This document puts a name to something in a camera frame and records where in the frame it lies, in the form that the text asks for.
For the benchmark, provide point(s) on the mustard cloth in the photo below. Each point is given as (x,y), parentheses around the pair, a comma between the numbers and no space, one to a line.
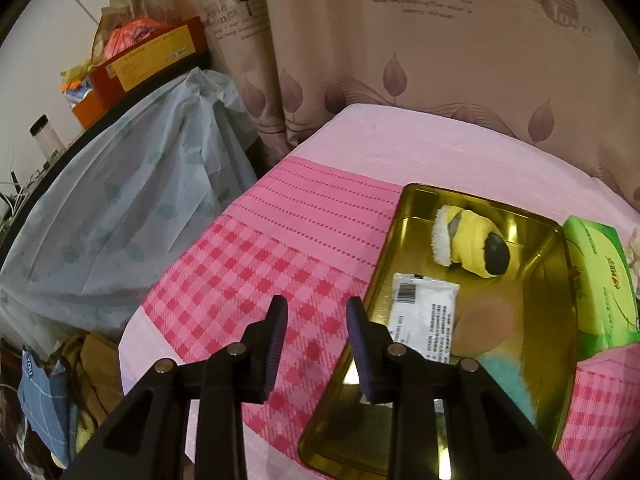
(97,375)

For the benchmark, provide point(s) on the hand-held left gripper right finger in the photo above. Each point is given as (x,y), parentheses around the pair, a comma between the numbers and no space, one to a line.
(362,355)

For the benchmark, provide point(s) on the blue checked cloth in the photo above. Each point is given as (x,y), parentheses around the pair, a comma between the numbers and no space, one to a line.
(42,400)

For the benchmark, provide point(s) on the gold metal tin box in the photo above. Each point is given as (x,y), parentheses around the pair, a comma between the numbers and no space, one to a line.
(410,240)

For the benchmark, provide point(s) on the beige leaf print curtain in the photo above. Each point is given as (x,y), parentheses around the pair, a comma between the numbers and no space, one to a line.
(400,35)

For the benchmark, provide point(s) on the yellow plush toy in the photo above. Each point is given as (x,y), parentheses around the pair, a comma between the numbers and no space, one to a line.
(77,77)

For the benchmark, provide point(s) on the beige makeup sponge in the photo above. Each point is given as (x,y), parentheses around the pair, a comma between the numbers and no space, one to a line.
(485,325)

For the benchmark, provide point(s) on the clear bottle black lid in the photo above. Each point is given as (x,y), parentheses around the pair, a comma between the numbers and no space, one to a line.
(46,135)

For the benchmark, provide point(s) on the orange cardboard box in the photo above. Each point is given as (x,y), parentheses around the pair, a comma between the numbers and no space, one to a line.
(150,60)

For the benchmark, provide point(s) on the green tissue box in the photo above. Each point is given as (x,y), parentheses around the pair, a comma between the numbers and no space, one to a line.
(600,285)

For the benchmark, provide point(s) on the cream sock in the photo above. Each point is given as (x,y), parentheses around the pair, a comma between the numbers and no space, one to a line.
(634,265)

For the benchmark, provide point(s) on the teal fluffy scrunchie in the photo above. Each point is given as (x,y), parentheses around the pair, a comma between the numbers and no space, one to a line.
(510,380)

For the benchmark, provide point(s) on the red orange plastic bag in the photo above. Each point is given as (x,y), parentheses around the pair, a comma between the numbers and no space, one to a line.
(130,35)

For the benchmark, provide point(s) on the pale blue plastic cover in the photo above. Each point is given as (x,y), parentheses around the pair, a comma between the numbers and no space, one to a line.
(125,200)

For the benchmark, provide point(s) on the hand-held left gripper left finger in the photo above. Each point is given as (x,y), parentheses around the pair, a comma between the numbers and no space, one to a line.
(272,350)

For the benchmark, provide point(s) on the white plastic packet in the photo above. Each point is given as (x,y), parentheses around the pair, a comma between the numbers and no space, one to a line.
(425,305)

